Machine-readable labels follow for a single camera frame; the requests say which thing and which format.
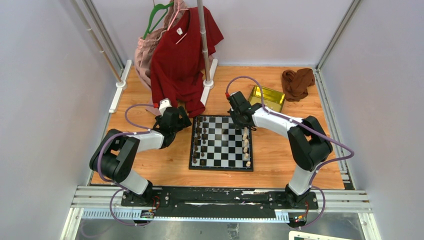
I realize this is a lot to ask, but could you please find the gold metal tin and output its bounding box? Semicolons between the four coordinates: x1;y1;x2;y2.
248;85;285;113

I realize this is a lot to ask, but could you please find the black white chessboard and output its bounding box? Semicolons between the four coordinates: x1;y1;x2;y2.
188;115;254;172

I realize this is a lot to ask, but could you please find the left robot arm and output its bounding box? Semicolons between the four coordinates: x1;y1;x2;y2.
89;106;192;207

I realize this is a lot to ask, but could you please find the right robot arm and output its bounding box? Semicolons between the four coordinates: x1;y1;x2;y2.
226;91;333;209

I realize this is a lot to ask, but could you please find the white rack base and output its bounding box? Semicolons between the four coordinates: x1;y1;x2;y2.
200;58;219;107

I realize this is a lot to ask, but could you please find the red t-shirt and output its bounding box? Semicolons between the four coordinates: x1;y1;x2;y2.
150;7;206;118

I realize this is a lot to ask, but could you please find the brown crumpled cloth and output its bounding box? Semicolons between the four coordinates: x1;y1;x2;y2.
281;68;316;102

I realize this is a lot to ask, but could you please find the pink garment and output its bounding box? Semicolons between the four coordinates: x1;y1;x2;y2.
133;0;190;117

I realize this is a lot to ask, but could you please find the green clothes hanger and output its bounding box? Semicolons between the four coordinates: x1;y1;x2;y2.
142;0;175;40

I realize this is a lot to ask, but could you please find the metal clothes rack pole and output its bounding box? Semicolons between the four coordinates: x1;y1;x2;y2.
196;0;209;76

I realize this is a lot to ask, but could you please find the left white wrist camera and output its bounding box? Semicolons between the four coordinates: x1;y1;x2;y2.
158;98;172;116

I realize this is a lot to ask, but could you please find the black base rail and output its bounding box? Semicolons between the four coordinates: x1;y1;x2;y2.
121;186;319;219

